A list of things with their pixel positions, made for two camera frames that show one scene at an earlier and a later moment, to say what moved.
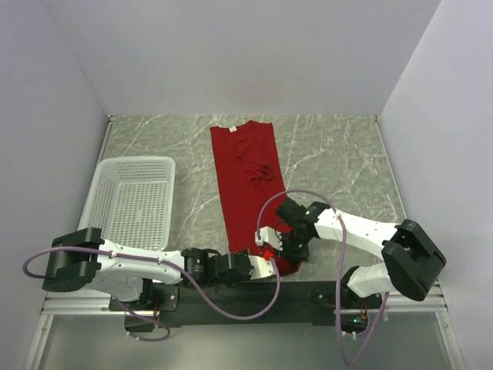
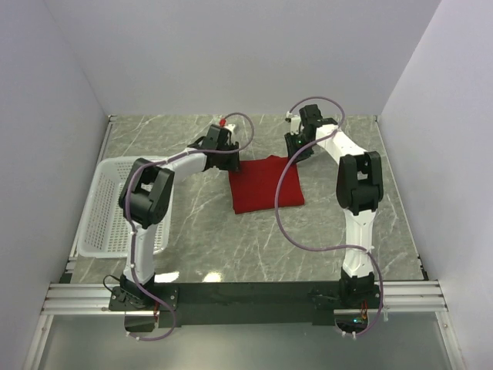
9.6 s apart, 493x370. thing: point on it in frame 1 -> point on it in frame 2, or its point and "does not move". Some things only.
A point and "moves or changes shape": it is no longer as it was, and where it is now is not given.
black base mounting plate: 182,304 does not move
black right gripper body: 296,245 -> 294,142
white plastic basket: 131,200 does not move
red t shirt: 249,169 moves or changes shape
